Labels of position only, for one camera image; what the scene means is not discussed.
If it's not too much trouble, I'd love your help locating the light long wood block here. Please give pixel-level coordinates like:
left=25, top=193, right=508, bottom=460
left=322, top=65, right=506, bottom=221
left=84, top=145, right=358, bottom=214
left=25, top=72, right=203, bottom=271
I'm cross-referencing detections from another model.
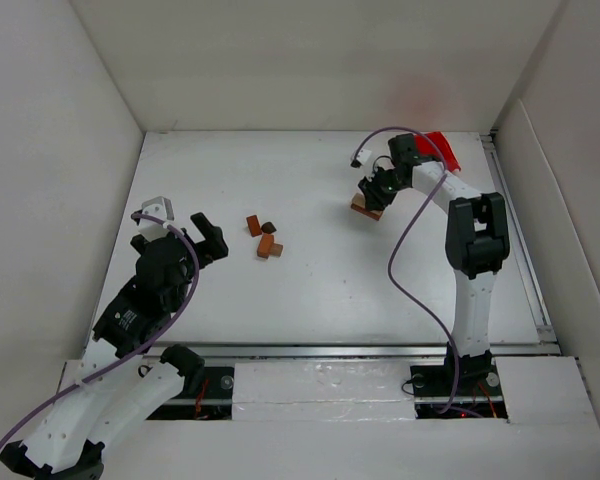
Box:
left=351, top=195, right=365, bottom=208

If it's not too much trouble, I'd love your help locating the reddish long wood block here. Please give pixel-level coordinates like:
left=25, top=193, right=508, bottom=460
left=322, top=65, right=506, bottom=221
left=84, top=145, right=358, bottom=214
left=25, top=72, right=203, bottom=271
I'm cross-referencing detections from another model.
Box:
left=350, top=204, right=383, bottom=221

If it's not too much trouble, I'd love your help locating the orange arch wood block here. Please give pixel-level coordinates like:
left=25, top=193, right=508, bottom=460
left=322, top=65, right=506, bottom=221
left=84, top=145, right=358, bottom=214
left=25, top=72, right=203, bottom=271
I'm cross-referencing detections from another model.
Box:
left=256, top=233, right=274, bottom=259

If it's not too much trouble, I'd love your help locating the tan cube wood block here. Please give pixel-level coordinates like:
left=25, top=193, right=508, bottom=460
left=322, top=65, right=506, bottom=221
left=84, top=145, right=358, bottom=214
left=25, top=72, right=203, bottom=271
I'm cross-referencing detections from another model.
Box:
left=270, top=243, right=283, bottom=257

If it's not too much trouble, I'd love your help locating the red plastic bin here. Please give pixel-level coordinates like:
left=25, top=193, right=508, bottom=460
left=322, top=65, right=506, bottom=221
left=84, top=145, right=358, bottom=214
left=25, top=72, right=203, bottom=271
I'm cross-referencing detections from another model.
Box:
left=415, top=131, right=461, bottom=173

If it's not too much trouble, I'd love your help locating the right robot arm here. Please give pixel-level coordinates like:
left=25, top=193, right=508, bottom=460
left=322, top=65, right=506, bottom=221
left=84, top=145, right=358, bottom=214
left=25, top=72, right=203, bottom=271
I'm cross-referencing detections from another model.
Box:
left=351, top=127, right=510, bottom=392

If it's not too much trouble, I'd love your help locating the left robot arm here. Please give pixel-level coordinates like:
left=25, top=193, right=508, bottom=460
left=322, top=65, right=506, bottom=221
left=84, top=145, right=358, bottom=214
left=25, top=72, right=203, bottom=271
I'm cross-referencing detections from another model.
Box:
left=0, top=208, right=229, bottom=479

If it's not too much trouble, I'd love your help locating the small red-brown wood block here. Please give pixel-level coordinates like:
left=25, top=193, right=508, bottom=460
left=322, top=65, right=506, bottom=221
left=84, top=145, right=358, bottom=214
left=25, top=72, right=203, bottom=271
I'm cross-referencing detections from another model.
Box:
left=246, top=215, right=262, bottom=237

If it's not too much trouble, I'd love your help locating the dark brown wood block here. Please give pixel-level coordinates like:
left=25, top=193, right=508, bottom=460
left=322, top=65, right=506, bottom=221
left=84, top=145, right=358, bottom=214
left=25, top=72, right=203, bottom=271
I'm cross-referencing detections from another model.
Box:
left=261, top=222, right=277, bottom=234

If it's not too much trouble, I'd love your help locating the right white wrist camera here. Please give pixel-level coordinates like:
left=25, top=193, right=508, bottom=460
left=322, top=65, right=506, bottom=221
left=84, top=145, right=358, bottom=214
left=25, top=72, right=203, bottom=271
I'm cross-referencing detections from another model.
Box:
left=350, top=148, right=372, bottom=169

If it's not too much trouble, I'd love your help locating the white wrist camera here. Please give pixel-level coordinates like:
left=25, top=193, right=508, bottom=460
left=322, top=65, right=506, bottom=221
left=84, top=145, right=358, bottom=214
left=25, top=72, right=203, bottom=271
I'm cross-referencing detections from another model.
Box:
left=350, top=148, right=372, bottom=169
left=138, top=196, right=174, bottom=242

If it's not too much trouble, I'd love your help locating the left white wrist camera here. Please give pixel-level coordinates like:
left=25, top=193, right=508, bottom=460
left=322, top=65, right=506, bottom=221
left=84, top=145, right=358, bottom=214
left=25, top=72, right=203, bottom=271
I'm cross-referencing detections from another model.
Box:
left=138, top=196, right=174, bottom=242

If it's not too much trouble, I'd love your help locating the aluminium front rail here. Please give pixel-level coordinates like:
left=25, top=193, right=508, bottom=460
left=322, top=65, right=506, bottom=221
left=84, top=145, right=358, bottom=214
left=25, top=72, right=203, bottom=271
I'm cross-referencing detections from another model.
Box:
left=145, top=342, right=562, bottom=359

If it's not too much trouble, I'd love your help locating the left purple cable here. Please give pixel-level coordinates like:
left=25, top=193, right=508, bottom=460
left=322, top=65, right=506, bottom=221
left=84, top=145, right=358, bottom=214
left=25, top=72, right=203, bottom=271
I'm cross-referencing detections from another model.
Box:
left=0, top=212, right=201, bottom=480

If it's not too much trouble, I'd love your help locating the aluminium side rail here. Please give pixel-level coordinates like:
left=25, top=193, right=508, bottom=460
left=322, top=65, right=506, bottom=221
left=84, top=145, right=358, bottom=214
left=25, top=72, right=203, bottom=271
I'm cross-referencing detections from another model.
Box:
left=480, top=134, right=558, bottom=344

